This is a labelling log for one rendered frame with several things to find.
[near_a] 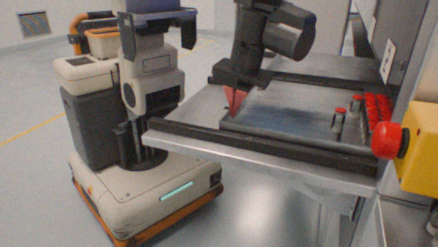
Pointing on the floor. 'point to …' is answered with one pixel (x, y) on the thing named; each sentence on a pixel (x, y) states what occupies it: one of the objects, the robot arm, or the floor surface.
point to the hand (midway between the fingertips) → (234, 112)
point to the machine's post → (429, 45)
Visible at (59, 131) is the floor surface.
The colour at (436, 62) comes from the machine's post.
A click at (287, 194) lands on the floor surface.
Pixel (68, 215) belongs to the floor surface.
